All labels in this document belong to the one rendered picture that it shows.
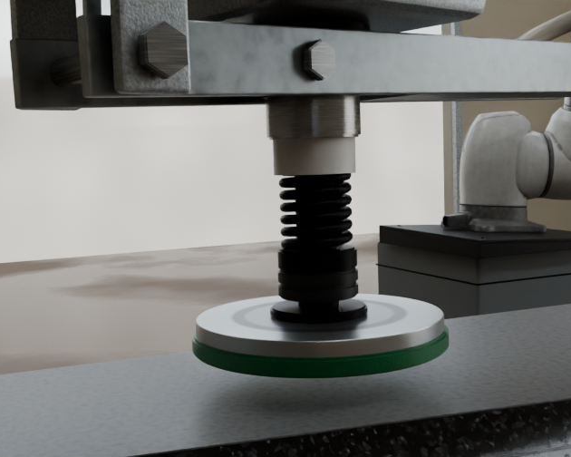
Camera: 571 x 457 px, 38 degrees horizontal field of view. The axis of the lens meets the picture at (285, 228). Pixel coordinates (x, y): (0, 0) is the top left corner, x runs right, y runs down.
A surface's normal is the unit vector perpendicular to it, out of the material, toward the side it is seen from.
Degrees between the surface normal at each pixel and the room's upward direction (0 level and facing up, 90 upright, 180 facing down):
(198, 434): 0
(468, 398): 0
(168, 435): 0
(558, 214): 90
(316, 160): 90
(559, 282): 90
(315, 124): 90
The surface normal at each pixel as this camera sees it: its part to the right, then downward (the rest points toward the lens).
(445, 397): -0.04, -1.00
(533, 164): 0.09, 0.12
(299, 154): -0.38, 0.09
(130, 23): 0.63, 0.04
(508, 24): 0.42, 0.07
